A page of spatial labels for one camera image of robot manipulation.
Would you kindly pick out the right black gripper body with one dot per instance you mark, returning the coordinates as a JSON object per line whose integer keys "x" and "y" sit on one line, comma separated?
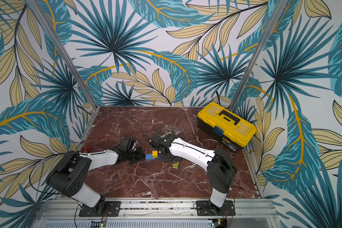
{"x": 162, "y": 152}

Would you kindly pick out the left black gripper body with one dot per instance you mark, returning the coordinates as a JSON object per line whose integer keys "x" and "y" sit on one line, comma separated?
{"x": 134, "y": 156}

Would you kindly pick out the yellow lego brick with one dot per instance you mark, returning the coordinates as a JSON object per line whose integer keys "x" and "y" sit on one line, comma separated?
{"x": 155, "y": 154}

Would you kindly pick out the long light blue lego brick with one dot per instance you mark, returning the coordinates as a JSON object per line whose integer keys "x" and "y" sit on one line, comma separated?
{"x": 149, "y": 157}

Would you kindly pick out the green lego brick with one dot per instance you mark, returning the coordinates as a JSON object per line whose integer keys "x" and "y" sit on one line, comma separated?
{"x": 176, "y": 165}

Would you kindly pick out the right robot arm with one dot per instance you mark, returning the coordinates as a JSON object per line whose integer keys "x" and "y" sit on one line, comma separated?
{"x": 218, "y": 165}

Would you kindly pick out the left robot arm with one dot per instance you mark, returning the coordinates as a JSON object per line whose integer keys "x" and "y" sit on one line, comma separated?
{"x": 68, "y": 177}

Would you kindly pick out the red emergency stop button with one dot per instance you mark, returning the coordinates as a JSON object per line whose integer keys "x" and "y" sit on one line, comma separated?
{"x": 86, "y": 150}

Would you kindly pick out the yellow black toolbox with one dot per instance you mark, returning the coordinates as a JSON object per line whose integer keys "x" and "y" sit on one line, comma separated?
{"x": 225, "y": 126}

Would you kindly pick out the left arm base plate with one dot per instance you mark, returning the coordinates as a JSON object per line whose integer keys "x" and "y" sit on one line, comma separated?
{"x": 102, "y": 209}

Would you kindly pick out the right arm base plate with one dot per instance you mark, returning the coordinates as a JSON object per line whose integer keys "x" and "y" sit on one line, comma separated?
{"x": 206, "y": 208}

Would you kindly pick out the aluminium front rail frame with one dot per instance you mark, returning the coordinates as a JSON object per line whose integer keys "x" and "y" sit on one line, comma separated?
{"x": 159, "y": 213}

